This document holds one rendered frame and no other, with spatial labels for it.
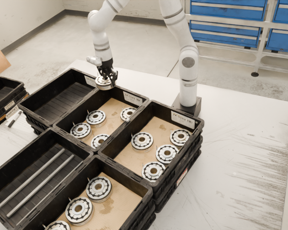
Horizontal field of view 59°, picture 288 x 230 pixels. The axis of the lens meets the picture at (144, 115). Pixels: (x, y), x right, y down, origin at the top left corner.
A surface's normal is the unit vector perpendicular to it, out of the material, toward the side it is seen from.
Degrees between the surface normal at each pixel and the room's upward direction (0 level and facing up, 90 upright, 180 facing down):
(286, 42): 90
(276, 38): 90
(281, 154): 0
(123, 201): 0
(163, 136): 0
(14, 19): 90
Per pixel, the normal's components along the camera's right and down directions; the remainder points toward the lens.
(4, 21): 0.89, 0.24
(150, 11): -0.44, 0.65
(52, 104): -0.10, -0.72
